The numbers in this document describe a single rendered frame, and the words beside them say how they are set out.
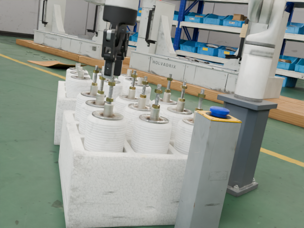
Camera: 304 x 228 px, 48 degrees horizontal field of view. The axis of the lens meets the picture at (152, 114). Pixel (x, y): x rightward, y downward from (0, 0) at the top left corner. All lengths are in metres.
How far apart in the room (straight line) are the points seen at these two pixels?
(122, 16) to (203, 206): 0.43
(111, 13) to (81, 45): 3.59
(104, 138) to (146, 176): 0.13
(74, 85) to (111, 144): 0.55
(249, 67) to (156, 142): 0.43
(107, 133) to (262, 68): 0.55
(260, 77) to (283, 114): 1.50
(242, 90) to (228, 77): 1.77
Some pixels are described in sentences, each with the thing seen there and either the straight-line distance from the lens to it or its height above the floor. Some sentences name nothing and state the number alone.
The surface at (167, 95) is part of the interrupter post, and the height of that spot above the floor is 0.28.
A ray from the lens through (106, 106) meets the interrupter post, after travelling 0.80.
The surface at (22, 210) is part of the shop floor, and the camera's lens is 0.90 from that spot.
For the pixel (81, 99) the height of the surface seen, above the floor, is 0.24.
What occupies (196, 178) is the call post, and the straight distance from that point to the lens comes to 0.71.
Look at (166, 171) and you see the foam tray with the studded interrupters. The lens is 0.82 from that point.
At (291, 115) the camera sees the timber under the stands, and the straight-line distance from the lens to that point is 2.57.
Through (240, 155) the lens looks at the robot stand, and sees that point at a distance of 1.11.
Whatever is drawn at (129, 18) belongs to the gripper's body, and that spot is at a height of 0.48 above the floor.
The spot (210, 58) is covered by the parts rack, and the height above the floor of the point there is 0.21.
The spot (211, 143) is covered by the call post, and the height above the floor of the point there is 0.26.
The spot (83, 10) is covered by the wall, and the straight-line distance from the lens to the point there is 8.23.
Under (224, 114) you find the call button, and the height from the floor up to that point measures 0.32.
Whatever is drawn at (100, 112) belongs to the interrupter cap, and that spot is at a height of 0.25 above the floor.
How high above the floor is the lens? 0.45
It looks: 13 degrees down
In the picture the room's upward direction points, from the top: 9 degrees clockwise
